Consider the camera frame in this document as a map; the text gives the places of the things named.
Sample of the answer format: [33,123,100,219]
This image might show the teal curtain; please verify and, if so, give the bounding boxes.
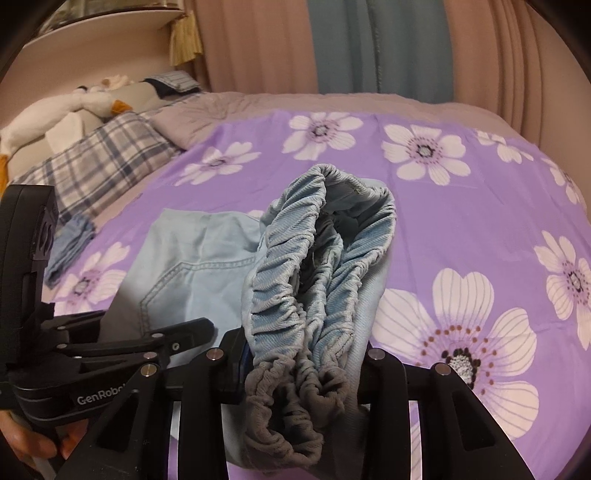
[308,0,454,104]

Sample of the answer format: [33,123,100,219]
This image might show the person left hand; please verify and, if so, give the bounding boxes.
[1,410,88,468]

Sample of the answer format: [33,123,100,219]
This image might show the light blue strawberry pants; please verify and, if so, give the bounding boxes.
[100,164,396,471]

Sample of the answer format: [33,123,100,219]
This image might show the small blue denim cloth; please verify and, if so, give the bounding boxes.
[44,213,96,288]

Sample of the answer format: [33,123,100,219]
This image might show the wooden shelf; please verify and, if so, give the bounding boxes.
[33,0,185,41]

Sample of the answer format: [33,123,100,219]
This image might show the purple floral bed sheet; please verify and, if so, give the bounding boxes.
[54,111,590,479]

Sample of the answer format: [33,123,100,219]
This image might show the pink curtain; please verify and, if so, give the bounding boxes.
[189,1,543,141]

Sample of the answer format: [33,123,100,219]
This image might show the plaid pillow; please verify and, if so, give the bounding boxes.
[13,111,180,227]

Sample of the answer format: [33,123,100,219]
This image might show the striped blue pillow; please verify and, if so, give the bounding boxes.
[144,70,201,99]

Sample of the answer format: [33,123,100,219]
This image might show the white plush toy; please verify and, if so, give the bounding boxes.
[1,87,132,192]

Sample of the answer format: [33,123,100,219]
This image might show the grey quilted blanket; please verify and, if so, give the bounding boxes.
[147,91,523,151]

